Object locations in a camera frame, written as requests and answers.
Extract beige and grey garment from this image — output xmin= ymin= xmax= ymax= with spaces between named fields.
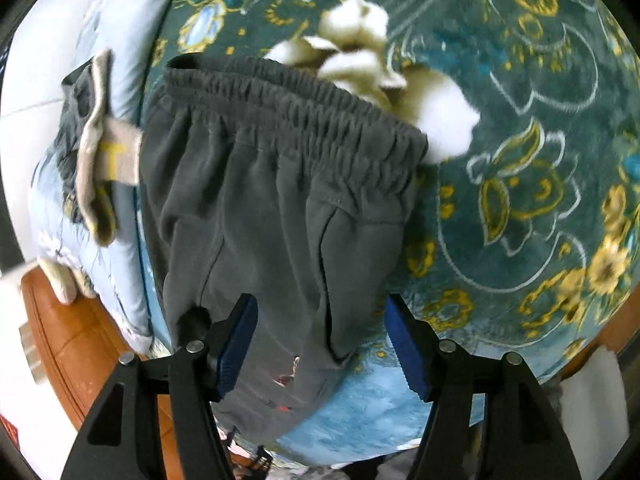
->
xmin=56 ymin=50 xmax=143 ymax=247

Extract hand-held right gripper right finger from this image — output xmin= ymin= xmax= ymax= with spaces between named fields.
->
xmin=384 ymin=293 xmax=582 ymax=480

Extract green floral blanket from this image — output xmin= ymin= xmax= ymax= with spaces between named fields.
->
xmin=145 ymin=0 xmax=640 ymax=376

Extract white cloth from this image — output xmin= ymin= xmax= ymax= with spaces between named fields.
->
xmin=557 ymin=346 xmax=632 ymax=466

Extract dark grey pants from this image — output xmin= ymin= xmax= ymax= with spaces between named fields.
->
xmin=138 ymin=53 xmax=429 ymax=448

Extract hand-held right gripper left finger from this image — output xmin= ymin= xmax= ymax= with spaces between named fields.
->
xmin=61 ymin=293 xmax=259 ymax=480

